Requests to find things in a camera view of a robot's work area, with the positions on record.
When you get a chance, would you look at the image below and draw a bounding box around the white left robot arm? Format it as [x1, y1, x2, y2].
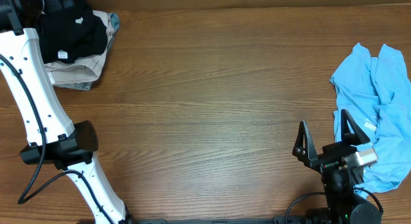
[1, 0, 133, 223]

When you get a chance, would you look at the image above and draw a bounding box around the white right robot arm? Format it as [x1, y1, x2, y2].
[284, 109, 383, 223]

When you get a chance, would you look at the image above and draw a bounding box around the folded beige garment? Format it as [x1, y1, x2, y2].
[43, 9, 114, 87]

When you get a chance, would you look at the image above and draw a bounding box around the black t-shirt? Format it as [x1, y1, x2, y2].
[35, 0, 108, 64]

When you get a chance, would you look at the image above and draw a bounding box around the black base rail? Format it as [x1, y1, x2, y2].
[123, 216, 305, 224]

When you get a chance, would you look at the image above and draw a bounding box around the light blue t-shirt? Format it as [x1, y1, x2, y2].
[329, 44, 410, 198]

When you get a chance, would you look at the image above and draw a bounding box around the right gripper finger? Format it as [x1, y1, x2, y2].
[341, 109, 370, 146]
[292, 121, 320, 169]

